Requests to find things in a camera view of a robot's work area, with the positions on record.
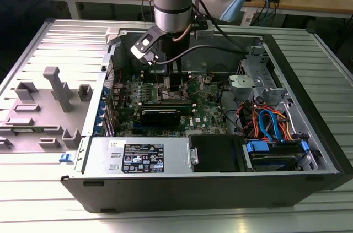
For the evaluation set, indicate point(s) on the black graphics card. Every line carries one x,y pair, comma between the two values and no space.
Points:
160,117

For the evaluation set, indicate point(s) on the blue plastic latch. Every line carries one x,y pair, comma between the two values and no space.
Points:
65,158

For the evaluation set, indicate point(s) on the silver metal disk bay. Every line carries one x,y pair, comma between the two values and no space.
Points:
242,83

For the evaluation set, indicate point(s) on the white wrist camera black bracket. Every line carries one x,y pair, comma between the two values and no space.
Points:
143,43

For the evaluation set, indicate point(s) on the RAM stick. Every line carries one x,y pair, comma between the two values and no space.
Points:
165,109
24,131

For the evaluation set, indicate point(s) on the CPU socket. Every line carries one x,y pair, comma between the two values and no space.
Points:
159,96

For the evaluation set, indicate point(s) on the silver coin battery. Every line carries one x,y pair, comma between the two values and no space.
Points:
208,80

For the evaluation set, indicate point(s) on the black RAM slot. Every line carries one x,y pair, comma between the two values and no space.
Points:
149,78
149,72
149,75

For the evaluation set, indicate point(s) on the black PC case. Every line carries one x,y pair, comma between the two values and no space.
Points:
165,191

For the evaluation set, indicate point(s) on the blue expansion slot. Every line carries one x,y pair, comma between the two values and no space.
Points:
138,127

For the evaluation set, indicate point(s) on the hard disk in blue carrier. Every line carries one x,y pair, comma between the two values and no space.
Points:
257,146

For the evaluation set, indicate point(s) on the silver power supply box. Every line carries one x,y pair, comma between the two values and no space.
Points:
104,156

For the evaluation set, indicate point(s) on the black plastic shroud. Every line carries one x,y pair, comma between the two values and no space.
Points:
212,153

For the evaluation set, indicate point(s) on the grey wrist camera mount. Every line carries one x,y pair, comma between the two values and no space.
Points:
204,33

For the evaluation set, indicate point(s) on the blue card retainer clips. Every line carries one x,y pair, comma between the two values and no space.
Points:
100,111

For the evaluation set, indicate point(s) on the silver square CPU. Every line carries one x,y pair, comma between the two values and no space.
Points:
165,94

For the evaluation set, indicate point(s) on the grey parts rack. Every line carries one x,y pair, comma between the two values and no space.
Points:
44,117

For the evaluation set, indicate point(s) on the black rating label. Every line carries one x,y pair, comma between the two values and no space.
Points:
143,158

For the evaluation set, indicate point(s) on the green motherboard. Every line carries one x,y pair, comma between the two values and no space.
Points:
204,111

